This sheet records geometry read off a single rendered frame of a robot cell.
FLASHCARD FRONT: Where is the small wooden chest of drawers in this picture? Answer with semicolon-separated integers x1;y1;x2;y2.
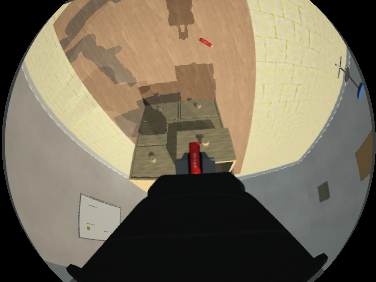
129;99;224;192

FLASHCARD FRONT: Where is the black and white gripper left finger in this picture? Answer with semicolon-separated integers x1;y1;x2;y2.
175;152;191;174

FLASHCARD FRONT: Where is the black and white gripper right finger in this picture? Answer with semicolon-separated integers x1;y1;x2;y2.
200;152;215;173

